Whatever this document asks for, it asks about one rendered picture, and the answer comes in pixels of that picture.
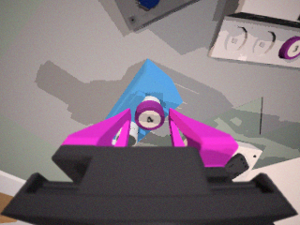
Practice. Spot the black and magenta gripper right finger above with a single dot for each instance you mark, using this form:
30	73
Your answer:
215	147

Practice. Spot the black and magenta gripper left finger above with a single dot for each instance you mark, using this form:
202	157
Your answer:
102	133

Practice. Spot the blue tube rack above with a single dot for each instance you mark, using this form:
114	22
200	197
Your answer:
153	82

